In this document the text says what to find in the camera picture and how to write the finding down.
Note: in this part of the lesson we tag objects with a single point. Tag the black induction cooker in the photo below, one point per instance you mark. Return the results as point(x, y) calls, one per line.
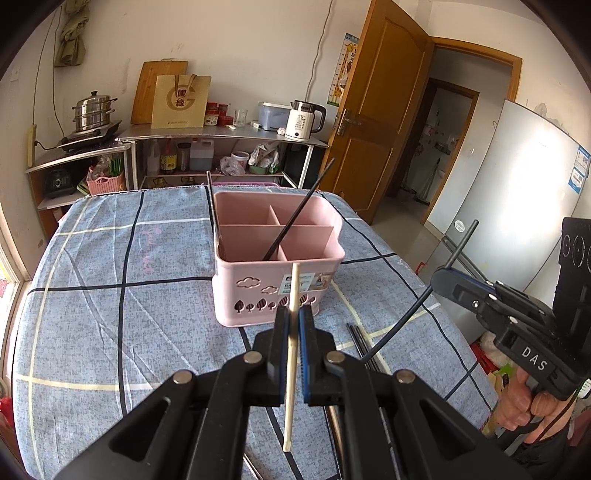
point(90, 138)

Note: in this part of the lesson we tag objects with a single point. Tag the brown paper bag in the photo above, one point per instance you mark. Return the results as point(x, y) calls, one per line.
point(180, 104)

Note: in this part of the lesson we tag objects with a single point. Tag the wooden chopstick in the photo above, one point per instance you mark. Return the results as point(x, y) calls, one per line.
point(295, 286)

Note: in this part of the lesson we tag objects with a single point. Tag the green bowl with packets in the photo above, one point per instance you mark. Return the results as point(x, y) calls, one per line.
point(265, 161)

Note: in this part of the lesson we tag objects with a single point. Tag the wall power strip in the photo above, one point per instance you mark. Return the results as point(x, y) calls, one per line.
point(32, 145)

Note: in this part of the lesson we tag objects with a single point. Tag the wooden door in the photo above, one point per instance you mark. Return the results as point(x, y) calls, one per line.
point(378, 115)

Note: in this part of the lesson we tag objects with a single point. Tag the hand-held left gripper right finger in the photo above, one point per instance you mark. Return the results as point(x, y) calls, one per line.
point(304, 350)

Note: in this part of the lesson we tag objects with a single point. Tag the pink lidded storage box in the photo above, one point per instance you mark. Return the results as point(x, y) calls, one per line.
point(249, 184)

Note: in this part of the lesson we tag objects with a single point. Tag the pink plastic basket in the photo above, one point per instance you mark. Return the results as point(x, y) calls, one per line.
point(106, 184)

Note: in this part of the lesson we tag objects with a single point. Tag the wooden door frame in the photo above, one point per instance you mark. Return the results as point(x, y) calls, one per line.
point(485, 53)

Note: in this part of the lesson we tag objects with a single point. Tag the blue plastic storage container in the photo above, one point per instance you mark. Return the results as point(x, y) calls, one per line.
point(272, 115)

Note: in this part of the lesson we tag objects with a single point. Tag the metal shelf table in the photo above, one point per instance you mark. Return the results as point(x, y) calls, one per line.
point(184, 133)

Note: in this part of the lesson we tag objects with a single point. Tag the dark slim bottle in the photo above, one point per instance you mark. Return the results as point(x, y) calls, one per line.
point(184, 159)

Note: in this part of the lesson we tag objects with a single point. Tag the low metal side shelf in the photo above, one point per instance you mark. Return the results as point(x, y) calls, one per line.
point(55, 159)

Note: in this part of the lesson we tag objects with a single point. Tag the soy sauce bottle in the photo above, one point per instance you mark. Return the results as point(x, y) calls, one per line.
point(168, 159)

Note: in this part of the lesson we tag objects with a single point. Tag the olive hanging curtain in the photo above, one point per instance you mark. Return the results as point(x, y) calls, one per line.
point(71, 37)

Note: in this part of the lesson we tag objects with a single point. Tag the white plastic jug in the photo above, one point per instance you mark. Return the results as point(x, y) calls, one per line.
point(202, 157)

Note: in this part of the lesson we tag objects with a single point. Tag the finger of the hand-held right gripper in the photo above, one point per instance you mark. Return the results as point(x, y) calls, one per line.
point(466, 295)
point(521, 304)

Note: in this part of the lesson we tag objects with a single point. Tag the blue plaid tablecloth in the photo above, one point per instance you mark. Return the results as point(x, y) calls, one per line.
point(138, 323)

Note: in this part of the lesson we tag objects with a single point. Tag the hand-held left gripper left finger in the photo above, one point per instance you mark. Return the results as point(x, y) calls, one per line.
point(286, 350)

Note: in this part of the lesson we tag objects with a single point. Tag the white plastic bottle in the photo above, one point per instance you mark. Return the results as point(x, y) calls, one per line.
point(153, 161)

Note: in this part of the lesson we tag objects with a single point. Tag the white refrigerator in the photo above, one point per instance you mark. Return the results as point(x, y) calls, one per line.
point(517, 184)

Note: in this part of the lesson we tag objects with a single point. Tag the clear plastic bag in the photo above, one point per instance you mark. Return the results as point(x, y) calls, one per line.
point(228, 167)

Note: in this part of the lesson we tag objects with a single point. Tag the stainless steel steamer pot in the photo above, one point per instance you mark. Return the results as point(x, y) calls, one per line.
point(94, 113)

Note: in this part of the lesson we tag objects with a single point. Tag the wooden cutting board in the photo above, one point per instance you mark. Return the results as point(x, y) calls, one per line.
point(147, 92)

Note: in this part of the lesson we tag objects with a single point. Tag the white cup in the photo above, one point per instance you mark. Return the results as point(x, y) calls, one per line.
point(240, 159)

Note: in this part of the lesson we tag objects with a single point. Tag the clear drinking glass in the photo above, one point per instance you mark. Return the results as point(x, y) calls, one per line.
point(240, 119)

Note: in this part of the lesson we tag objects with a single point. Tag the thin metal utensil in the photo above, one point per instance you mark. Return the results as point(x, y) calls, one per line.
point(212, 203)

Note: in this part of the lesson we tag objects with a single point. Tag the red-lid jar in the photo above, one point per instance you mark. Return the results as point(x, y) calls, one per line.
point(223, 110)
point(211, 115)

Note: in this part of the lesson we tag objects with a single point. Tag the pink utensil caddy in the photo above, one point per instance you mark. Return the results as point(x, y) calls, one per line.
point(249, 286)

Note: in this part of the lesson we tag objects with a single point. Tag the person's right hand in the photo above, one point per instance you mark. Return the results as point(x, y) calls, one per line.
point(519, 401)

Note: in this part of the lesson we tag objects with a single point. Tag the giraffe height chart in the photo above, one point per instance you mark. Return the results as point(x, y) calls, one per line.
point(341, 69)

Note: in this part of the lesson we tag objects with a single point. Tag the white electric kettle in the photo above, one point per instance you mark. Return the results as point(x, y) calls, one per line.
point(300, 122)

